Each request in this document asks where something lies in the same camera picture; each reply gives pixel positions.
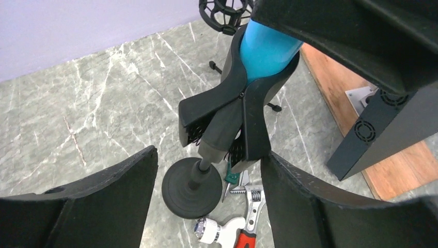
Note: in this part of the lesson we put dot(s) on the red handle adjustable wrench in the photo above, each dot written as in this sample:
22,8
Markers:
255,197

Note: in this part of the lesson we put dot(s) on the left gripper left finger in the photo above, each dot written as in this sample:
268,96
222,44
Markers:
106,209

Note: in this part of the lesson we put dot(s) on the wooden board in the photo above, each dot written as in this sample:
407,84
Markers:
404,171

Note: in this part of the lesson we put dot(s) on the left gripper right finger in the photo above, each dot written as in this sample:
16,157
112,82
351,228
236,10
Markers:
305,211

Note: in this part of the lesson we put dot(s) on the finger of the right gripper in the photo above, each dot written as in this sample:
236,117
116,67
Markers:
392,44

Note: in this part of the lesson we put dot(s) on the black network switch box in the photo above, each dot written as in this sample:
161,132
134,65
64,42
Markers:
388,125

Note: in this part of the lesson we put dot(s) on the small metal clamp part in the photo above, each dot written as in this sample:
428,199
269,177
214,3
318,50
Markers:
359,98

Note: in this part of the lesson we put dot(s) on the blue mic round-base stand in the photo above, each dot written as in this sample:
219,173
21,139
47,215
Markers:
226,123

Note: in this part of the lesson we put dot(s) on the white plastic faucet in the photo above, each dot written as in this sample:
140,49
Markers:
209,231

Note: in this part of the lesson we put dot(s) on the green handle screwdriver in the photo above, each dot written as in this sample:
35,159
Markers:
230,179

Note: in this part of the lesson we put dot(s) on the blue microphone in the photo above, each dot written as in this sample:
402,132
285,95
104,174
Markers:
265,51

